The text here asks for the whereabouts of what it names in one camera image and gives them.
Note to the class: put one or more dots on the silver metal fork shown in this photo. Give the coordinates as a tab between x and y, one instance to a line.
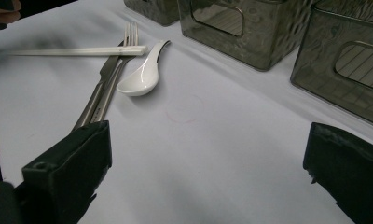
113	77

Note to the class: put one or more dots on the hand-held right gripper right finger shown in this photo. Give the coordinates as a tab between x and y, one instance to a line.
349	168

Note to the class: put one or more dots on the white tablecloth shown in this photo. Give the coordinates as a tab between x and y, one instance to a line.
206	140

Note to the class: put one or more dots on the white chopstick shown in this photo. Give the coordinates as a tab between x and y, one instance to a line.
82	53
82	49

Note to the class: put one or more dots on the smoky transparent plastic bin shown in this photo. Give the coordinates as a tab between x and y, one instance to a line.
324	56
156	11
268	40

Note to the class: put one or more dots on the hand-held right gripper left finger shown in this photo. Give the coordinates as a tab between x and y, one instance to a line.
66	168

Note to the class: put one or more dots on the silver metal knife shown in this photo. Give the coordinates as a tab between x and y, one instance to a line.
108	70

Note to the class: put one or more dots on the white ceramic spoon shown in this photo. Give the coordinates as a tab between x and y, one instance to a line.
141	79

